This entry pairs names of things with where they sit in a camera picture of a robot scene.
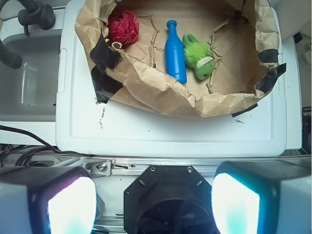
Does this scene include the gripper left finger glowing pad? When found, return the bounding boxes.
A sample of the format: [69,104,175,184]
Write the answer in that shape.
[0,166,97,234]

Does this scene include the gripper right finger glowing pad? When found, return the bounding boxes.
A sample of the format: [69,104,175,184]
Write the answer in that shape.
[212,160,312,234]

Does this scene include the white plastic bin lid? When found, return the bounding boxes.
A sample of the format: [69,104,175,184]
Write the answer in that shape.
[56,0,287,158]

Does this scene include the clear plastic tub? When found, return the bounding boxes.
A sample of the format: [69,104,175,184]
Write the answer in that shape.
[0,29,61,122]

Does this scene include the green plush frog toy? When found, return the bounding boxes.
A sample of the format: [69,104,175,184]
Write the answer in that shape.
[182,34,216,80]

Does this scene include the blue plastic bottle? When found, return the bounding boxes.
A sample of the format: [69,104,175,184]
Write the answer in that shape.
[165,19,187,85]

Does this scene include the brown paper liner with tape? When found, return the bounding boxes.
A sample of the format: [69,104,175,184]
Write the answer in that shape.
[75,0,286,117]

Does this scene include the crumpled red paper ball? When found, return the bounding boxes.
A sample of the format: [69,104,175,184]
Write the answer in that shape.
[108,11,140,46]

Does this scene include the aluminium extrusion rail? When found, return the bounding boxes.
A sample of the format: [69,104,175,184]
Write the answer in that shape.
[29,156,312,176]

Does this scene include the black cable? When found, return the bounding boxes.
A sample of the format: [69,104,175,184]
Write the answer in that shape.
[0,124,93,166]

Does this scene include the black octagonal mount plate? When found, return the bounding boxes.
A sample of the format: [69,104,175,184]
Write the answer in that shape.
[124,166,218,234]

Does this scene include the grey hose with clamp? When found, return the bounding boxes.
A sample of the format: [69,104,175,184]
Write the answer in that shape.
[0,0,56,70]

